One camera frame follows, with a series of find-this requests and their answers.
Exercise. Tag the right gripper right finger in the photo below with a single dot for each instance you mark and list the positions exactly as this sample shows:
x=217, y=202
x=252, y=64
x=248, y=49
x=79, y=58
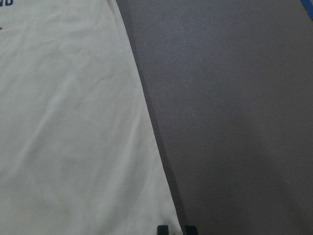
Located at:
x=191, y=230

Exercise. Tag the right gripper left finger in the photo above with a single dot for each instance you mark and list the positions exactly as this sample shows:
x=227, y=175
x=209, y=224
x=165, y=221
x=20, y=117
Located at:
x=163, y=230

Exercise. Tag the beige printed t-shirt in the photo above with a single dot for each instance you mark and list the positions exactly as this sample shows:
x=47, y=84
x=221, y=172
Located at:
x=78, y=154

